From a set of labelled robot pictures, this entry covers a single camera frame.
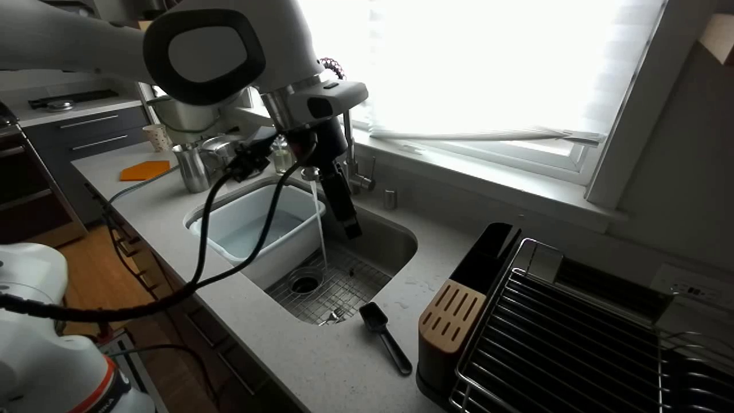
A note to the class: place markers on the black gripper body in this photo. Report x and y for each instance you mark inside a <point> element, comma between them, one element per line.
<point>319,149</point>

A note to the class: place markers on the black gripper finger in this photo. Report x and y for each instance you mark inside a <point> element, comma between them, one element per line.
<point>344,215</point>

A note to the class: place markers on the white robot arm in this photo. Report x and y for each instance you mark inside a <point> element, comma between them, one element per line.
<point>205,53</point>

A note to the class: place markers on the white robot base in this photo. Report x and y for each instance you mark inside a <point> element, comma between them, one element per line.
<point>40,368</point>

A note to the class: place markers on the spring neck faucet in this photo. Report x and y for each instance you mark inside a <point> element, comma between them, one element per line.
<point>354,178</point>

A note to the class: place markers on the stainless steel sink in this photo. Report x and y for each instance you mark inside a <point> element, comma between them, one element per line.
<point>382,242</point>

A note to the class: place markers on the metal sink grid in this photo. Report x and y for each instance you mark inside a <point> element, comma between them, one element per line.
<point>328,289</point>

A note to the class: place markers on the metal pot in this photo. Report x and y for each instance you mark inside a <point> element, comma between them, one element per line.
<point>219,157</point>

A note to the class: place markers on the white plastic wash basin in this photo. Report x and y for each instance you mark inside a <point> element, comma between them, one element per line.
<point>292,237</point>

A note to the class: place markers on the stainless steel cup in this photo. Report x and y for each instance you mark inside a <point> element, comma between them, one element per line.
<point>190,168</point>

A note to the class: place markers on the wooden knife block slot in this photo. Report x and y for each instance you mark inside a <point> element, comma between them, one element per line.
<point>449,316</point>

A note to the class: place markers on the orange sponge cloth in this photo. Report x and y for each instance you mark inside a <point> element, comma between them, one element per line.
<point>145,170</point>

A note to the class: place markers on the black dish drying rack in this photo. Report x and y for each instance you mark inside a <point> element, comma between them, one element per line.
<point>556,337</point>

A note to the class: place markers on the grey drawer cabinet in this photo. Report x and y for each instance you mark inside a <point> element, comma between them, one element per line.
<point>59,144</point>

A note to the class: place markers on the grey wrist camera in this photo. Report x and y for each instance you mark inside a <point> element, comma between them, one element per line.
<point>327,100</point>

